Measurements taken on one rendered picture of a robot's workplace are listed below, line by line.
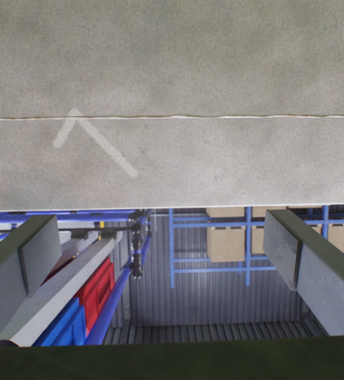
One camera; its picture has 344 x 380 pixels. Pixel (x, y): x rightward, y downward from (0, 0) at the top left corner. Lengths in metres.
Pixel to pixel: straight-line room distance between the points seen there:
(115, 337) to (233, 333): 4.76
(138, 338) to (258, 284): 5.29
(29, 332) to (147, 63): 0.33
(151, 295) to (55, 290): 11.50
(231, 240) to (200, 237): 1.75
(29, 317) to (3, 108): 0.26
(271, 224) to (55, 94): 0.20
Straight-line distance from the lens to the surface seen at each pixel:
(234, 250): 9.95
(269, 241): 0.16
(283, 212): 0.17
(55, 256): 0.17
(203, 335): 12.51
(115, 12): 0.26
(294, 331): 13.38
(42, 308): 0.44
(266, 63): 0.27
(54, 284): 0.52
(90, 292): 0.65
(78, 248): 0.89
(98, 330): 0.57
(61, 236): 11.68
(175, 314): 12.36
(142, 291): 11.91
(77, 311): 0.57
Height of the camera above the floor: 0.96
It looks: 6 degrees up
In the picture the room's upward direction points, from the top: 179 degrees clockwise
